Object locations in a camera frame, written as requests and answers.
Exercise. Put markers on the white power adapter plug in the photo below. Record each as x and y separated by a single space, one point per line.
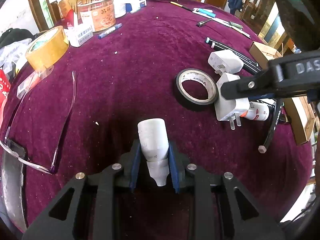
229 110

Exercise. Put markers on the green pen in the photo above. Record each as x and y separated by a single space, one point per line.
236 25

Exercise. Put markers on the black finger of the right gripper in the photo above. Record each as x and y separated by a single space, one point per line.
258 86

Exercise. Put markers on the cardboard tray box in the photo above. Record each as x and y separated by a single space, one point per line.
298 108

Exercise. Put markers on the clear plastic case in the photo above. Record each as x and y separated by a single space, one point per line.
31 81

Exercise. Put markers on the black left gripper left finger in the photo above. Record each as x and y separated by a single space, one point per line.
87 208

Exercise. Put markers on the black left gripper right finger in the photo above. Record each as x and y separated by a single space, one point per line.
221 207

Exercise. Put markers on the white charger block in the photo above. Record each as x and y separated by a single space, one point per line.
225 61

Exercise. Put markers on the blue whiteboard marker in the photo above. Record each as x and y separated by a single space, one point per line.
110 30

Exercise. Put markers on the small white plastic bottle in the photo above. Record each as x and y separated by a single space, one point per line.
155 147

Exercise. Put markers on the white red-label bottle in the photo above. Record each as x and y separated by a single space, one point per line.
257 112

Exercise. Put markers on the brown packing tape roll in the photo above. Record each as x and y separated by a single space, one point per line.
47 49

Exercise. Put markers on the blue white pen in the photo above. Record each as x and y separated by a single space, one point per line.
205 12

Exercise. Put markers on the black pen on table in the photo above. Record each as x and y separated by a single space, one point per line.
202 23

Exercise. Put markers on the black electrical tape roll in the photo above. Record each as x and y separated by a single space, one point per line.
194 89

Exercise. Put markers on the white small carton box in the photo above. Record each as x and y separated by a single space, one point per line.
78 35

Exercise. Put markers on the person in blue jacket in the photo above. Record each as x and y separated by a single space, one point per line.
234 5

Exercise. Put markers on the white cylindrical jar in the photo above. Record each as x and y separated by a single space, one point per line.
119 8

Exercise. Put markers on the black marker grey cap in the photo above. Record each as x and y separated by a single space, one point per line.
250 66

